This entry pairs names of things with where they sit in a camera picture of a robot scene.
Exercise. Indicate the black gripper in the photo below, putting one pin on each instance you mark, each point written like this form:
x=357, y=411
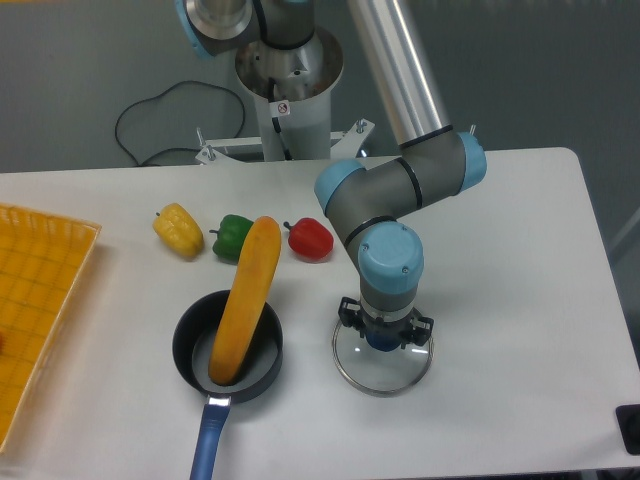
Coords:
x=385, y=329

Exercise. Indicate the glass pot lid blue knob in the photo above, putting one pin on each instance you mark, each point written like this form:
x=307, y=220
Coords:
x=375, y=372

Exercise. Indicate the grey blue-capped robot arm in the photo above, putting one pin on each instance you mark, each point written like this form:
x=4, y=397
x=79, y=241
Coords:
x=365, y=206

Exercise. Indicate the red bell pepper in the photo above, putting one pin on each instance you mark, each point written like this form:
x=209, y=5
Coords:
x=309, y=239

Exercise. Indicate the long yellow squash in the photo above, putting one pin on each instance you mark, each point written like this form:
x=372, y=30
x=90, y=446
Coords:
x=246, y=300

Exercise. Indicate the green bell pepper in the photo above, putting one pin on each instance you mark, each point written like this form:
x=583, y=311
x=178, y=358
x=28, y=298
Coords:
x=230, y=237

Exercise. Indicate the yellow bell pepper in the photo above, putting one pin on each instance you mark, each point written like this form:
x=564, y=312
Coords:
x=177, y=229

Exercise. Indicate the black box at table edge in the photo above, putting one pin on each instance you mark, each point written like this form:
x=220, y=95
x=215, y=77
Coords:
x=628, y=421

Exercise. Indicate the orange plastic basket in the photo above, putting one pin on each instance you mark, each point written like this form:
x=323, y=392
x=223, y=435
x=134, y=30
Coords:
x=43, y=256

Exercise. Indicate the white metal base frame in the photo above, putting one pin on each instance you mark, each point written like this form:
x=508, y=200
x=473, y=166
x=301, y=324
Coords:
x=344, y=145

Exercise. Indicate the dark pot blue handle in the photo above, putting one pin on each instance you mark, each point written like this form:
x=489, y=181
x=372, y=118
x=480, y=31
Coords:
x=191, y=347

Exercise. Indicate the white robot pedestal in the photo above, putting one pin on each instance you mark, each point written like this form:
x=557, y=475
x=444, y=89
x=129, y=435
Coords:
x=292, y=90

